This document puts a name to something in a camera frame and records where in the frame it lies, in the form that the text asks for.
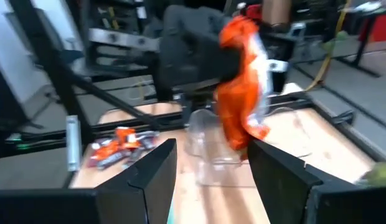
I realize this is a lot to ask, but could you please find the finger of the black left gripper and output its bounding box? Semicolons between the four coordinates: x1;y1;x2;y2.
264;26;295;94
158;4;241;91

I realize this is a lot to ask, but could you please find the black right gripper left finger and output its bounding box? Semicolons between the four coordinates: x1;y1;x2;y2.
0;138;178;224

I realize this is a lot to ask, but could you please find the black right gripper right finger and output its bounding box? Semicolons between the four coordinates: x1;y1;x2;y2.
247;139;386;224

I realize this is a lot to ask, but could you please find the brown cardboard box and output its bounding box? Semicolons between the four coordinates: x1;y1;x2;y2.
261;0;293;28

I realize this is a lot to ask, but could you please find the clear plastic bin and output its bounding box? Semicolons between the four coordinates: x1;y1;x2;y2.
183;107;309;187

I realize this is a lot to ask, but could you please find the small potted succulent plant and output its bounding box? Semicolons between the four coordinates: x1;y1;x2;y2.
362;161;386;188

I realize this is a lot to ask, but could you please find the black clamp hook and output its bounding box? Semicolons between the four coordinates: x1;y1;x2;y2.
329;109;357;126

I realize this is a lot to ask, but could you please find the red cabinet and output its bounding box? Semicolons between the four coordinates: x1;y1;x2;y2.
360;12;386;44

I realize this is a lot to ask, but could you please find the orange extension cord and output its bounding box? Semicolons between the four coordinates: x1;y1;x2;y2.
304;0;352;91

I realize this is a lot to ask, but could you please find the black aluminium table frame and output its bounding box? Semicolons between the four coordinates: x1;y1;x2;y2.
0;0;386;175

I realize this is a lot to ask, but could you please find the silver aluminium bracket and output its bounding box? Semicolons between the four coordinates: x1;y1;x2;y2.
65;114;82;172

